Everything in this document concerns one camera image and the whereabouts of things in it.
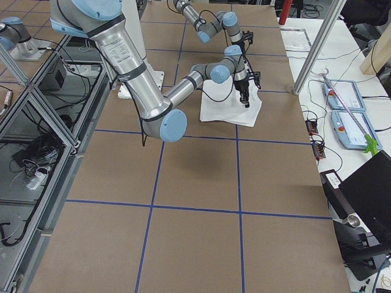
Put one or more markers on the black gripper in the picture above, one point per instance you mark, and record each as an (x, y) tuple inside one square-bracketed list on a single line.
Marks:
[(241, 86)]

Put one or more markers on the white long-sleeve printed shirt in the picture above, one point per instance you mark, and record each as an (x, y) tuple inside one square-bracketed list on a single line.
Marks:
[(232, 110)]

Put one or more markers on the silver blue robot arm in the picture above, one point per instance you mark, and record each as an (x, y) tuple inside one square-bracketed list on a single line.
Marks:
[(104, 23), (210, 21)]

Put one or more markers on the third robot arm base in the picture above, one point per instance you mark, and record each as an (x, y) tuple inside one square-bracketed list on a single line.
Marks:
[(17, 39)]

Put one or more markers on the clear plastic bag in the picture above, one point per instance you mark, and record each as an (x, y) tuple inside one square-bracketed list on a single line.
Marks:
[(296, 40)]

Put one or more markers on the far blue teach pendant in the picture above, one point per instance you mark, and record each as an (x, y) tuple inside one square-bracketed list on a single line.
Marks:
[(349, 93)]

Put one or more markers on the blue teach pendant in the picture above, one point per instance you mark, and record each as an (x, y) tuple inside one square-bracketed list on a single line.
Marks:
[(348, 132), (349, 93)]

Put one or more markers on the near blue teach pendant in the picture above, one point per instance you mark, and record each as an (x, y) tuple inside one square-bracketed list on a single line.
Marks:
[(348, 132)]

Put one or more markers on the black laptop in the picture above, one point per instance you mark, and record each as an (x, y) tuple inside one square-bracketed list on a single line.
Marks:
[(367, 190)]

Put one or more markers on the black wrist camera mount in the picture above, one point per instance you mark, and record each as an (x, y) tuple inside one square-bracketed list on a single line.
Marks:
[(246, 36), (254, 76)]

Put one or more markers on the aluminium frame post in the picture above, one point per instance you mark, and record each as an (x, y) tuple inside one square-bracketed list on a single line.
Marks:
[(320, 39)]

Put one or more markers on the green-handled reacher grabber tool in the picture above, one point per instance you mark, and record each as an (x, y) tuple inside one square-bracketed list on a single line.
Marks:
[(371, 143)]

